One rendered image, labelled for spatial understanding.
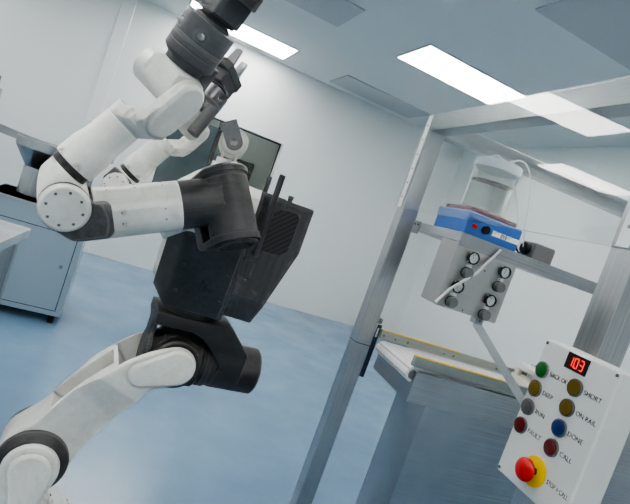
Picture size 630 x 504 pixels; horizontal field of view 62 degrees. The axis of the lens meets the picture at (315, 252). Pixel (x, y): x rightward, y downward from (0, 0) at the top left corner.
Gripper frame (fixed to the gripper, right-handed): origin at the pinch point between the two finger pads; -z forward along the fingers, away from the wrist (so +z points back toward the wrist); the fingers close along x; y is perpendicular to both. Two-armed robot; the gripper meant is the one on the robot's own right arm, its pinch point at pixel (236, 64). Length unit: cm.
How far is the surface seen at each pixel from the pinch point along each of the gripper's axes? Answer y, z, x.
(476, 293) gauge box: -87, 13, -43
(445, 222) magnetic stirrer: -68, -5, -45
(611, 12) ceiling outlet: -77, -200, -121
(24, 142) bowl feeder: 208, 25, -145
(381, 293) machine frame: -58, 21, -65
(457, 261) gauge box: -78, 10, -36
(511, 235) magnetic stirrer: -88, -9, -43
